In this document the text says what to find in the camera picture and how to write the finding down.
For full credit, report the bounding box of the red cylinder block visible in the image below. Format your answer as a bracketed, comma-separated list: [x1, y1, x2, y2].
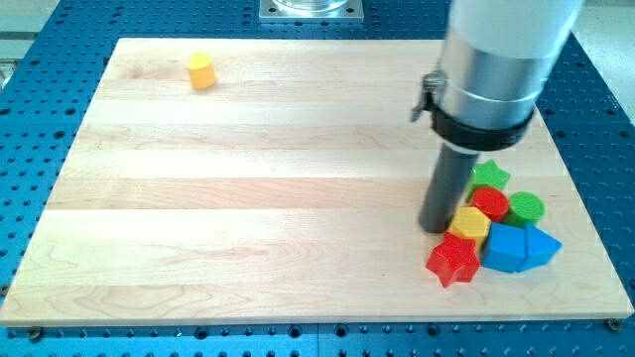
[469, 186, 510, 222]

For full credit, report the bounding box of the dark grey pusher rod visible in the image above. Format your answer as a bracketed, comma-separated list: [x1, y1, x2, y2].
[419, 143, 480, 233]

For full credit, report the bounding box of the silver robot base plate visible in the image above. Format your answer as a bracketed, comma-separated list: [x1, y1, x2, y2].
[258, 0, 364, 23]

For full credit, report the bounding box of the blue perforated metal base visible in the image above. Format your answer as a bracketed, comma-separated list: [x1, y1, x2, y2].
[1, 1, 634, 356]

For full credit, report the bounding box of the green star block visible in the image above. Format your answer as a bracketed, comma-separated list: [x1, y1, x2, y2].
[465, 160, 511, 201]

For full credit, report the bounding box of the yellow heart block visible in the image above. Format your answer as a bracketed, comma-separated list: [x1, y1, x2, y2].
[188, 53, 216, 90]

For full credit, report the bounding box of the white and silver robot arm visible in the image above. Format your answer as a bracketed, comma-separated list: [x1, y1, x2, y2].
[411, 0, 583, 152]

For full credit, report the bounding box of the light wooden board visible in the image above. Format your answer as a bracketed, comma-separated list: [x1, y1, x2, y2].
[1, 39, 633, 327]

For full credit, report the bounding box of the blue triangle block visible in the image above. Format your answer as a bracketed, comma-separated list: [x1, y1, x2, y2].
[517, 223, 563, 273]

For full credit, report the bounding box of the red star block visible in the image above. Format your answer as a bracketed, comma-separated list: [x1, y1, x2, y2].
[426, 232, 480, 288]

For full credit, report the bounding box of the green cylinder block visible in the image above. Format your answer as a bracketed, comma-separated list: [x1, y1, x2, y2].
[503, 191, 546, 227]

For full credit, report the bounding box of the blue cube block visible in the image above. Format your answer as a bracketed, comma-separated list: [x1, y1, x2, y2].
[481, 222, 526, 273]

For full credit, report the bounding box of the yellow hexagon block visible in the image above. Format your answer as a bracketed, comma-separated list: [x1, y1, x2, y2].
[447, 206, 491, 252]

